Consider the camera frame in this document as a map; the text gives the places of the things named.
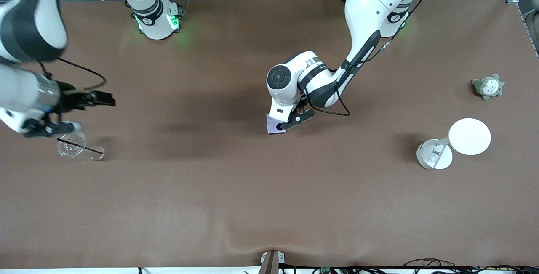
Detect grey Totoro plush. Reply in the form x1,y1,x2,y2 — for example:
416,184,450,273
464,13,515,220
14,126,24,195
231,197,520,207
471,74,505,101

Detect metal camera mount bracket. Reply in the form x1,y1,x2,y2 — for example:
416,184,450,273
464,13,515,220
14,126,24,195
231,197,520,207
260,250,286,274

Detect black floor cable bundle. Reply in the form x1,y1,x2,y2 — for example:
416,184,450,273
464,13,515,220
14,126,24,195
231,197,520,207
402,258,539,274

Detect white round desk lamp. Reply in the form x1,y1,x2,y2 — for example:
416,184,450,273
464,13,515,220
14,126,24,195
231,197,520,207
416,118,492,171

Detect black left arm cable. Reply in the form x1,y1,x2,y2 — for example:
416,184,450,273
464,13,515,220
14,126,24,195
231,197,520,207
304,0,425,117

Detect black straw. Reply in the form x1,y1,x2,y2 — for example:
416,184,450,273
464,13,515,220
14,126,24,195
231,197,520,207
57,138,104,155

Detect clear plastic cup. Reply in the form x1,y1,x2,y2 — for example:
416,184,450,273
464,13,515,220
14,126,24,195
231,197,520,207
57,132,105,161

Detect lilac flip phone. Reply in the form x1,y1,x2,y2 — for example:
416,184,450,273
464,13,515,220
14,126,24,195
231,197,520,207
266,114,287,135

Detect brown table cover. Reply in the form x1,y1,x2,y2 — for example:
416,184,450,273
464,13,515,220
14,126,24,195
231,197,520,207
0,0,539,269

